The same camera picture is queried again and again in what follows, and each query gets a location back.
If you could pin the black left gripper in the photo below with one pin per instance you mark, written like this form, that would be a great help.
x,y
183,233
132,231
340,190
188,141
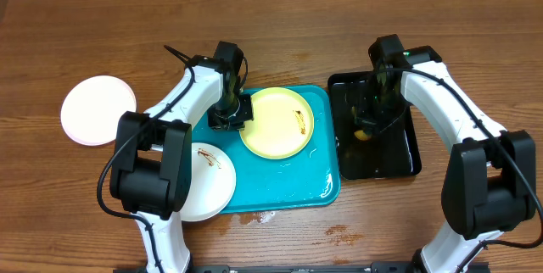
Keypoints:
x,y
215,123

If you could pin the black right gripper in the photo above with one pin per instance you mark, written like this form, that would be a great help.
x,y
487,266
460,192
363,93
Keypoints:
x,y
366,120

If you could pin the orange green sponge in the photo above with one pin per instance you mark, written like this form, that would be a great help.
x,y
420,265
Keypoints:
x,y
364,124

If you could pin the yellow plate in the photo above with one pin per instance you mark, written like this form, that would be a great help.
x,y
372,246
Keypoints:
x,y
282,124

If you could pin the pink white plate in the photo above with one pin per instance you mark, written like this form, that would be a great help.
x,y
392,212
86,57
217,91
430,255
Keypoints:
x,y
90,112

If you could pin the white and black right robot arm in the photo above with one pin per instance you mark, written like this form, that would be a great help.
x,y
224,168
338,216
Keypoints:
x,y
490,181

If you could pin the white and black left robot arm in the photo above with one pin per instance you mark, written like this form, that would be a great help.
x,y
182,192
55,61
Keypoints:
x,y
147,179

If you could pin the black plastic tray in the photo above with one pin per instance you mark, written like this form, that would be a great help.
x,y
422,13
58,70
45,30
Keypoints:
x,y
392,153

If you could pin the teal plastic tray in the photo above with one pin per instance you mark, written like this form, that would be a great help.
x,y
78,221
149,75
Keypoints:
x,y
309,178

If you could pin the white plate with sauce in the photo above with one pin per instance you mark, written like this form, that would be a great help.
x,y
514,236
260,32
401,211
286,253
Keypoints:
x,y
213,183

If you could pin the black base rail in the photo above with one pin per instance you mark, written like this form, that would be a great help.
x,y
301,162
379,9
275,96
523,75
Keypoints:
x,y
376,267

